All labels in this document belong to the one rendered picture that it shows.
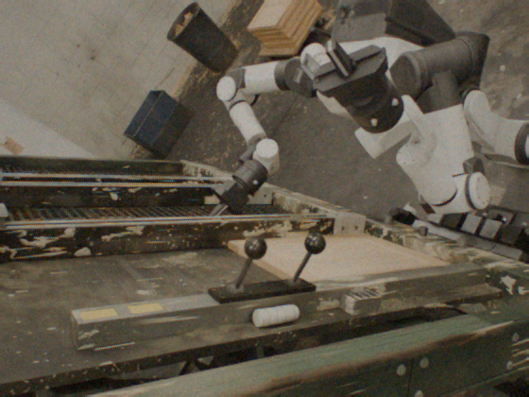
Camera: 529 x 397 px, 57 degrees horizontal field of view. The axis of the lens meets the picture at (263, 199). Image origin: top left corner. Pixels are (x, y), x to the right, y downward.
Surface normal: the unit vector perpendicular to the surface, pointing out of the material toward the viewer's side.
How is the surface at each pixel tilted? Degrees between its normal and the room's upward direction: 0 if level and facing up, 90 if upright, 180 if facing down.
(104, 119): 90
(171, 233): 90
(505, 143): 90
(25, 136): 90
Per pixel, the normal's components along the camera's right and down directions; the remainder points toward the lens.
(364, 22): -0.83, -0.11
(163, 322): 0.53, 0.19
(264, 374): 0.10, -0.98
